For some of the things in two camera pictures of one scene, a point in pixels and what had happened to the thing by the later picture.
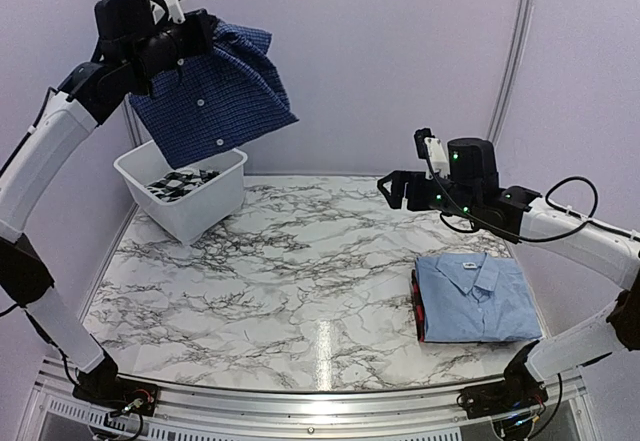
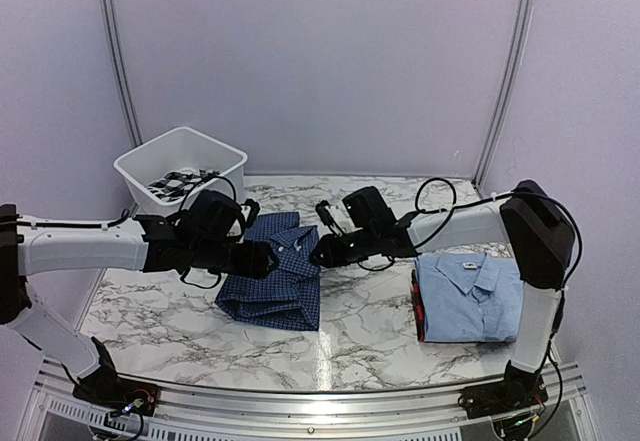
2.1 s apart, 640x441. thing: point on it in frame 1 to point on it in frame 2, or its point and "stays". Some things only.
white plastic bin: x=186 y=220 stays
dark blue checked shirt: x=207 y=101 to x=288 y=297
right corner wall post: x=516 y=55 stays
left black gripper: x=199 y=36 to x=254 y=264
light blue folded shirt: x=475 y=297 stays
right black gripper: x=402 y=177 to x=332 y=260
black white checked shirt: x=176 y=184 stays
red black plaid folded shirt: x=419 y=307 stays
